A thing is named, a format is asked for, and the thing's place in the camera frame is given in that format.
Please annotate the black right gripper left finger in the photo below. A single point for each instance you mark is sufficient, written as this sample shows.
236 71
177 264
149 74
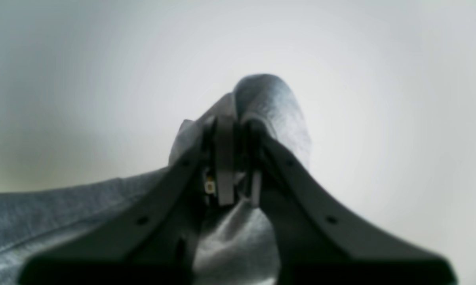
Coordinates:
154 242

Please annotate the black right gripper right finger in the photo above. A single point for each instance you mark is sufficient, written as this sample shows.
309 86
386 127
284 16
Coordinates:
319 240

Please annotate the grey T-shirt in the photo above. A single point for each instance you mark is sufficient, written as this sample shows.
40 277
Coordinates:
237 245

